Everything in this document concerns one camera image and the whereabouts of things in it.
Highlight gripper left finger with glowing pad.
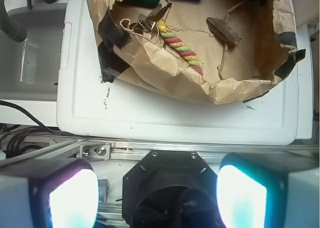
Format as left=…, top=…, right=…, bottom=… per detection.
left=0, top=158, right=99, bottom=227

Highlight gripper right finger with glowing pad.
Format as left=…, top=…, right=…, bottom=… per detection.
left=216, top=152, right=320, bottom=227

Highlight brown wood chip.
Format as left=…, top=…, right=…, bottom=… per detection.
left=206, top=17, right=242, bottom=46

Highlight white plastic bin lid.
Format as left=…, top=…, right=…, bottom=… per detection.
left=56, top=0, right=299, bottom=145

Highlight grey plastic tub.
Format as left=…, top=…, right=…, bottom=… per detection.
left=0, top=4, right=67, bottom=101

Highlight crumpled brown paper bag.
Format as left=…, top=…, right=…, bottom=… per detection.
left=86, top=0, right=305, bottom=104

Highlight black cable bundle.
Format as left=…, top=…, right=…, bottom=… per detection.
left=0, top=100, right=62, bottom=160

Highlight aluminium frame rail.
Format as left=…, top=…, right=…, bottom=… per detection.
left=0, top=135, right=320, bottom=166

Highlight black octagonal mount plate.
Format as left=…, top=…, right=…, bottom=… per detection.
left=122, top=151, right=224, bottom=227

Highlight twisted multicolour rope toy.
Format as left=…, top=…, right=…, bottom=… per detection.
left=156, top=20, right=203, bottom=76

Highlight grey flexible hose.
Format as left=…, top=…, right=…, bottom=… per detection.
left=0, top=0, right=28, bottom=43

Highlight metal keys on ring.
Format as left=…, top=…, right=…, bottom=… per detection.
left=129, top=3, right=172, bottom=42

